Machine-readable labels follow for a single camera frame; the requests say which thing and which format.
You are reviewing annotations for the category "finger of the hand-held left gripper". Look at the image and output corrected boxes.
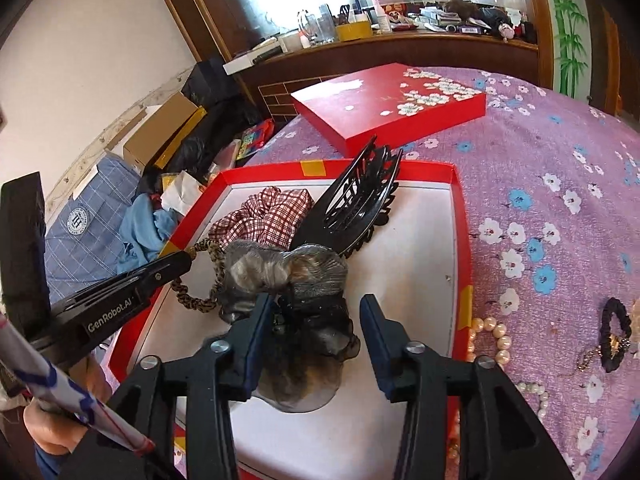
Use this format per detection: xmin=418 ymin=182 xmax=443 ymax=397
xmin=120 ymin=251 xmax=195 ymax=295

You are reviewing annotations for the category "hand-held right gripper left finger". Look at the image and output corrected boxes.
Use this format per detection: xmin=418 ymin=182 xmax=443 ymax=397
xmin=60 ymin=291 xmax=276 ymax=480

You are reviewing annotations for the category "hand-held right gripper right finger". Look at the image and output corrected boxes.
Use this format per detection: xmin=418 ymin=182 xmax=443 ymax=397
xmin=359 ymin=294 xmax=576 ymax=480

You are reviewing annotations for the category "leopard braided hair tie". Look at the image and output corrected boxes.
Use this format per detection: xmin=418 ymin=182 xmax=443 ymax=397
xmin=171 ymin=239 xmax=226 ymax=313

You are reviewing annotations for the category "grey organza hair bow net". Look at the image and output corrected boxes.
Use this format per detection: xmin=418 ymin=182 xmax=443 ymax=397
xmin=218 ymin=241 xmax=362 ymax=414

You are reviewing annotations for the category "red plaid scrunchie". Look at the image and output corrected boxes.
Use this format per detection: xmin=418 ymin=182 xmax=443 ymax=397
xmin=207 ymin=186 xmax=315 ymax=251

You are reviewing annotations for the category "red gift box base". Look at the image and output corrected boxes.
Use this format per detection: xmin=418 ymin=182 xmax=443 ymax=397
xmin=107 ymin=159 xmax=474 ymax=480

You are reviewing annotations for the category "black hair claw clip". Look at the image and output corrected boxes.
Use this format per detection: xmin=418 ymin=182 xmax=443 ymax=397
xmin=289 ymin=135 xmax=404 ymax=261

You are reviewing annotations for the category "person's left hand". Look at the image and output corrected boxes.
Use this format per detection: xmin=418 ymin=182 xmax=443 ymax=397
xmin=22 ymin=355 xmax=115 ymax=458

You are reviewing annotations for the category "light blue cloth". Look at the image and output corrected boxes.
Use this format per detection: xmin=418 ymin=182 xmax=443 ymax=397
xmin=117 ymin=192 xmax=178 ymax=266

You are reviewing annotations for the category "blue plaid bag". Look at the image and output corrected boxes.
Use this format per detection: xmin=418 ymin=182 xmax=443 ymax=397
xmin=44 ymin=155 xmax=151 ymax=301

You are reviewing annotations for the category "brown cardboard box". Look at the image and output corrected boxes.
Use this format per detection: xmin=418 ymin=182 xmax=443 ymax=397
xmin=122 ymin=92 xmax=208 ymax=171

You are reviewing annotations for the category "colourful small box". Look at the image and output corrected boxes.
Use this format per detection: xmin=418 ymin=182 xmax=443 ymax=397
xmin=235 ymin=119 xmax=275 ymax=161

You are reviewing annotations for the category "black bag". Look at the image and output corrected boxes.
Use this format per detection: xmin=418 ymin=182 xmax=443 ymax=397
xmin=181 ymin=57 xmax=251 ymax=126

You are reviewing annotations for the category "white flat box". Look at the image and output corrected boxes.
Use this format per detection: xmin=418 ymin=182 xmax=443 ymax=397
xmin=223 ymin=52 xmax=282 ymax=77

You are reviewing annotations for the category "red floral gift box lid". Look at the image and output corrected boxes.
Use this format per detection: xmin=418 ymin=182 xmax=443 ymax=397
xmin=291 ymin=62 xmax=487 ymax=158

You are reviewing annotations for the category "black scrunchie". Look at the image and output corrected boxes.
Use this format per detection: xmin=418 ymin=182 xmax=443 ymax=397
xmin=599 ymin=297 xmax=632 ymax=373

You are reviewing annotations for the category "clear glass pitcher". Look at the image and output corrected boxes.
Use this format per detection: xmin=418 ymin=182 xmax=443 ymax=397
xmin=299 ymin=7 xmax=337 ymax=46

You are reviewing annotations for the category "yellow box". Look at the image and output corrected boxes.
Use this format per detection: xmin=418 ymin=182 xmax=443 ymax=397
xmin=336 ymin=21 xmax=374 ymax=42

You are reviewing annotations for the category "white pearl necklace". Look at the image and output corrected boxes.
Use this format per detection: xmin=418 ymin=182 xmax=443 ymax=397
xmin=447 ymin=317 xmax=551 ymax=461

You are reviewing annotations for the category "white blue red patterned strap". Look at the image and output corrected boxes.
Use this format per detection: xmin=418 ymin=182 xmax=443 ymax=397
xmin=0 ymin=315 xmax=155 ymax=456

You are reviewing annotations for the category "thin gold chain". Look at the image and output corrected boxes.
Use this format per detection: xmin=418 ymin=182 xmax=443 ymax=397
xmin=575 ymin=345 xmax=608 ymax=373

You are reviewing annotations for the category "green bamboo wall painting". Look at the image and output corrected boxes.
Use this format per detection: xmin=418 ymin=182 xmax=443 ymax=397
xmin=542 ymin=0 xmax=591 ymax=96

